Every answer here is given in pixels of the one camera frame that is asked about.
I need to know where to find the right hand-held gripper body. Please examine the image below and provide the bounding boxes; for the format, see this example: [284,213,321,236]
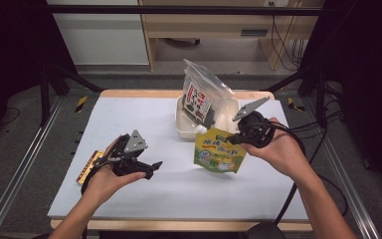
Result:
[232,96,277,149]

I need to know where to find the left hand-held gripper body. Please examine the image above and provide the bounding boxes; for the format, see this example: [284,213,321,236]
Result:
[103,129,148,177]

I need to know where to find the green yellow spout pouch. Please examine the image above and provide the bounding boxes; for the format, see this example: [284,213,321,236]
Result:
[193,123,248,174]

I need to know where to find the orange brown snack packet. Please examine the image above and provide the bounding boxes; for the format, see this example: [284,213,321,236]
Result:
[76,149,105,186]

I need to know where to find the white plastic container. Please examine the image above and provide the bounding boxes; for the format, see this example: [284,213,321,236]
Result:
[174,95,242,142]

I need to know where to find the clear bag of dark seaweed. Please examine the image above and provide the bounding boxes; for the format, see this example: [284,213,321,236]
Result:
[181,59,237,131]

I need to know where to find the person's right hand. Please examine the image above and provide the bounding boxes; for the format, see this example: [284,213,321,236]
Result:
[240,117,312,183]

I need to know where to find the person's left hand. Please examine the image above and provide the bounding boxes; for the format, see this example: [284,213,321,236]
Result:
[86,137,147,207]

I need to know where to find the pale grey table mat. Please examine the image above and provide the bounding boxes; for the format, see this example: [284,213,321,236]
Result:
[47,96,309,222]

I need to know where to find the yellow black floor tape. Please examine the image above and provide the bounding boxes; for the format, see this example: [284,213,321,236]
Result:
[286,97,306,113]
[74,96,89,114]

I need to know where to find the black metal stand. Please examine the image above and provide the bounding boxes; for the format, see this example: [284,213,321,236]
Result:
[39,63,104,127]
[265,66,330,129]

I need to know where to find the dark rounded object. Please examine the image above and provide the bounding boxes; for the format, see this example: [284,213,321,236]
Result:
[247,221,287,239]

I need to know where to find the white cabinet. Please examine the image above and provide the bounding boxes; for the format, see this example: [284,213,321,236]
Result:
[48,0,150,67]

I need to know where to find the black curtain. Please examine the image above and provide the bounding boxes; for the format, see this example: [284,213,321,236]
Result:
[0,0,78,150]
[297,0,382,195]

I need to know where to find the black horizontal bar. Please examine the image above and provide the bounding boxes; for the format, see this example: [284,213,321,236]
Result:
[46,4,322,17]

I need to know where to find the left hand-held gripper black cable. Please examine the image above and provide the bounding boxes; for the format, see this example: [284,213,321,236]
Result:
[80,154,114,195]

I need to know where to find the hand-held gripper black cable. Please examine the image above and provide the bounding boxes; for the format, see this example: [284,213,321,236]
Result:
[255,120,308,227]
[80,154,114,195]

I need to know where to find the right hand-held gripper black cable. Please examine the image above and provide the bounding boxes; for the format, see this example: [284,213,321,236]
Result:
[255,120,308,227]

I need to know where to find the hanging black desk cables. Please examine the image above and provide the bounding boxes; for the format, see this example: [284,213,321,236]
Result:
[270,2,308,72]

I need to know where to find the aluminium floor rail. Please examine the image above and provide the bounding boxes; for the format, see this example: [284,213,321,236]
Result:
[302,99,381,239]
[0,96,65,239]

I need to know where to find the thick black floor cable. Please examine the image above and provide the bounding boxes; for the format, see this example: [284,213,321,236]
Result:
[289,109,350,219]

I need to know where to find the thin black floor cable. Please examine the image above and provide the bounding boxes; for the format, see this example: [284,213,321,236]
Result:
[0,107,21,127]

